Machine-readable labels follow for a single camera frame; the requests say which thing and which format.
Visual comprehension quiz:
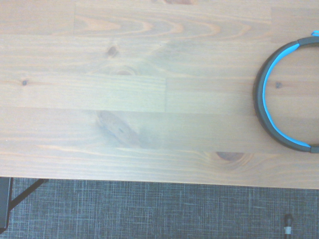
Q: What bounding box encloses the black cable plug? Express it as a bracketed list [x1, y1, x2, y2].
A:
[284, 213, 294, 239]

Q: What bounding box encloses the black metal desk frame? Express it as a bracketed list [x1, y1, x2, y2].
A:
[0, 177, 49, 230]

